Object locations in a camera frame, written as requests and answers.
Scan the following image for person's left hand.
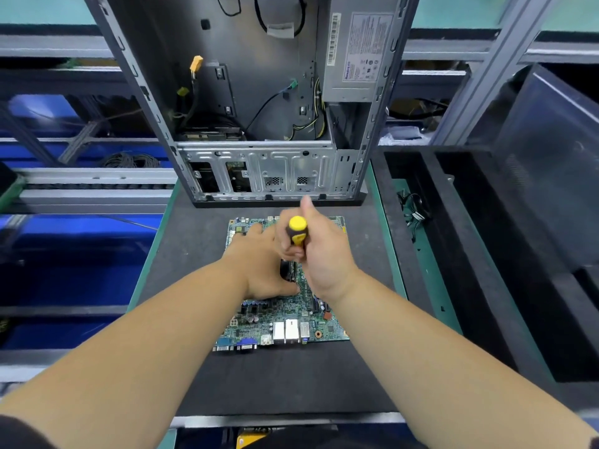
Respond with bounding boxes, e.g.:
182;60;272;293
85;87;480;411
223;222;303;302

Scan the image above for person's right hand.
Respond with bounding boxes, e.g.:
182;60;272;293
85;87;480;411
274;196;364;305

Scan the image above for yellow handled screwdriver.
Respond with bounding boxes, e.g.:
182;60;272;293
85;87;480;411
287;216;310;249

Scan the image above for green motherboard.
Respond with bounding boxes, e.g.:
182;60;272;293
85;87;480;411
212;213;350;354

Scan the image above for grey computer case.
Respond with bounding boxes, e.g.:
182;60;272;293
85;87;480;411
82;0;422;208

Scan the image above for grey side panel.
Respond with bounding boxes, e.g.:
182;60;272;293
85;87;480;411
491;62;599;277

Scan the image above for person's right forearm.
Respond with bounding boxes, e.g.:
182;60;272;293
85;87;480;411
328;271;599;449

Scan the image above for person's left forearm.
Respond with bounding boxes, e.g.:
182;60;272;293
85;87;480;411
0;261;252;449

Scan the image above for person's black left sleeve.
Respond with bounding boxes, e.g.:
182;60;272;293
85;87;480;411
0;414;57;449

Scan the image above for empty black foam tray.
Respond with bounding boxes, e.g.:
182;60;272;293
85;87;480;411
373;147;599;384

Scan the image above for white plastic bags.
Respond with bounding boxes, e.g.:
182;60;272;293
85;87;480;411
379;124;427;145

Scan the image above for yellow box with green button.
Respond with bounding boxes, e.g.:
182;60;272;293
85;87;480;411
234;432;269;449

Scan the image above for silver power supply unit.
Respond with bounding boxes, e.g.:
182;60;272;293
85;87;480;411
316;0;408;104

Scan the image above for black foam tray with boards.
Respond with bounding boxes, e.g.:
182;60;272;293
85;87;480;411
0;163;27;213

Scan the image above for green upper shelf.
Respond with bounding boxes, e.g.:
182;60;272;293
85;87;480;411
0;0;599;66

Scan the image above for small black cable bundle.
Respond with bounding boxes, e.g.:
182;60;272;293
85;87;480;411
401;190;432;231

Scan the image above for yellow and black wire bundle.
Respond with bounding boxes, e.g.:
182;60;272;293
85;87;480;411
288;79;329;141

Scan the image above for grey coiled cable bundle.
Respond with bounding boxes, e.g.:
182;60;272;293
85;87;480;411
98;152;162;170

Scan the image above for grey roller conveyor rail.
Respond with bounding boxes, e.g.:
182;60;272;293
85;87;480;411
0;166;179;216

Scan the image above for aluminium frame post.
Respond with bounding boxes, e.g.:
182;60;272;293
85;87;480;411
431;0;563;148

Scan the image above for dark metal frame leg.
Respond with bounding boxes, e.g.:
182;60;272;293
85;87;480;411
0;102;67;169

